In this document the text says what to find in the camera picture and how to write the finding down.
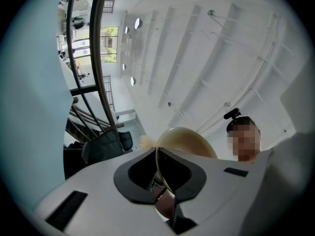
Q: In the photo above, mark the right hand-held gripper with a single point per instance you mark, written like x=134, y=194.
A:
x=288, y=176

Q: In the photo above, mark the black mesh office chair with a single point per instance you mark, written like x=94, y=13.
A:
x=103, y=144

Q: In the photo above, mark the black head camera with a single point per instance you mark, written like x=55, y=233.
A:
x=232, y=113

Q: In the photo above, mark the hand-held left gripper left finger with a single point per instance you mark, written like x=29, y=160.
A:
x=98, y=195

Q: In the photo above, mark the person's head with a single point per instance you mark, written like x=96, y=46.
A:
x=246, y=141

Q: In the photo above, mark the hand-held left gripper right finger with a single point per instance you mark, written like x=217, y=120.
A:
x=221, y=193

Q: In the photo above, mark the black metal railing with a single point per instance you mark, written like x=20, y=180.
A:
x=94, y=45

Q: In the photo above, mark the yellow sponge piece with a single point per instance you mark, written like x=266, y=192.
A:
x=147, y=142

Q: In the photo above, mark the small brown round dish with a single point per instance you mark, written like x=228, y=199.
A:
x=187, y=141

